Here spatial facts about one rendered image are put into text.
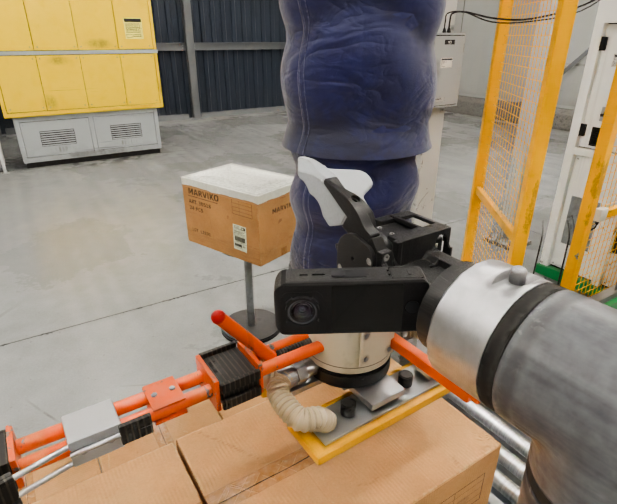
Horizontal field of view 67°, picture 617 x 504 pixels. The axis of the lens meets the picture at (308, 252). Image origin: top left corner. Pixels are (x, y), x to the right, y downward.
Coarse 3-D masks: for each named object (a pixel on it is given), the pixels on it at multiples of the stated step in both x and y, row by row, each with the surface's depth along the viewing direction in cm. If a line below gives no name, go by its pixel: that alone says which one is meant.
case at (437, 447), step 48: (192, 432) 106; (240, 432) 106; (288, 432) 106; (384, 432) 106; (432, 432) 106; (480, 432) 106; (192, 480) 98; (240, 480) 94; (288, 480) 94; (336, 480) 94; (384, 480) 94; (432, 480) 94; (480, 480) 103
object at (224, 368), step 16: (208, 352) 79; (224, 352) 81; (240, 352) 81; (208, 368) 75; (224, 368) 77; (240, 368) 77; (256, 368) 77; (224, 384) 72; (240, 384) 74; (256, 384) 77; (224, 400) 74; (240, 400) 75
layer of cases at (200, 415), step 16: (208, 400) 172; (256, 400) 172; (192, 416) 165; (208, 416) 165; (224, 416) 165; (160, 432) 158; (176, 432) 158; (128, 448) 152; (144, 448) 152; (176, 448) 152; (64, 464) 146; (96, 464) 146; (112, 464) 146; (32, 480) 141; (64, 480) 141; (80, 480) 141; (32, 496) 136
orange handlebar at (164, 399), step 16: (288, 336) 86; (304, 336) 87; (400, 336) 86; (288, 352) 82; (304, 352) 82; (320, 352) 85; (400, 352) 84; (416, 352) 82; (272, 368) 79; (432, 368) 78; (160, 384) 74; (176, 384) 74; (192, 384) 76; (208, 384) 74; (448, 384) 75; (128, 400) 71; (144, 400) 72; (160, 400) 70; (176, 400) 70; (192, 400) 72; (464, 400) 73; (128, 416) 68; (160, 416) 70; (176, 416) 71; (48, 432) 66; (32, 448) 65; (48, 448) 63; (48, 464) 62
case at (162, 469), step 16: (160, 448) 102; (128, 464) 98; (144, 464) 98; (160, 464) 98; (176, 464) 98; (96, 480) 94; (112, 480) 94; (128, 480) 94; (144, 480) 94; (160, 480) 94; (176, 480) 94; (48, 496) 91; (64, 496) 91; (80, 496) 91; (96, 496) 91; (112, 496) 91; (128, 496) 91; (144, 496) 91; (160, 496) 91; (176, 496) 91; (192, 496) 91
